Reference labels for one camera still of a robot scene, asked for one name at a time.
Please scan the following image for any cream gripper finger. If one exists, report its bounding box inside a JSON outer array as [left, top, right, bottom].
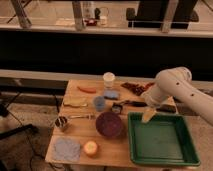
[[141, 107, 156, 123]]

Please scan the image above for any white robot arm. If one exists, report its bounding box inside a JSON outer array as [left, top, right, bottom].
[[141, 67, 213, 126]]

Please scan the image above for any purple bowl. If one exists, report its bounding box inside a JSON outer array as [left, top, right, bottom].
[[96, 112, 123, 138]]

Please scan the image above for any black rectangular block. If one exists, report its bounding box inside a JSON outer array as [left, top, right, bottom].
[[157, 104, 176, 113]]

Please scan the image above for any green plastic tray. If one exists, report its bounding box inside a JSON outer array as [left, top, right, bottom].
[[128, 113, 200, 167]]

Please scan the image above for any blue sponge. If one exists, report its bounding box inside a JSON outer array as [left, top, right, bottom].
[[104, 90, 119, 100]]

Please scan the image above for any blue cup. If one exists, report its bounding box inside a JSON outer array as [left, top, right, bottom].
[[93, 96, 105, 112]]

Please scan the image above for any white paper cup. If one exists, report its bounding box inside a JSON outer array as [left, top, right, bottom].
[[103, 72, 115, 89]]

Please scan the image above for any wooden table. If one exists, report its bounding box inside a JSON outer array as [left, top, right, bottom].
[[44, 79, 201, 169]]

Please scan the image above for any metal fork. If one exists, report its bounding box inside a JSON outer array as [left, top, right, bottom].
[[68, 114, 95, 119]]

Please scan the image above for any orange carrot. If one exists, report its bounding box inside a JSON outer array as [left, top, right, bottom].
[[77, 86, 96, 94]]

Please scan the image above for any orange round fruit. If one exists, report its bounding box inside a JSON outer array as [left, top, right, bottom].
[[83, 141, 98, 157]]

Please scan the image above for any yellow banana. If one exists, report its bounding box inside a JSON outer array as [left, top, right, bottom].
[[63, 98, 87, 107]]

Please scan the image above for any blue cloth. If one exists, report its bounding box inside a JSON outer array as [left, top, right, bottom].
[[52, 138, 81, 162]]

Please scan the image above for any black handled tool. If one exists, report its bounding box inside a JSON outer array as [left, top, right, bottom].
[[111, 100, 146, 114]]

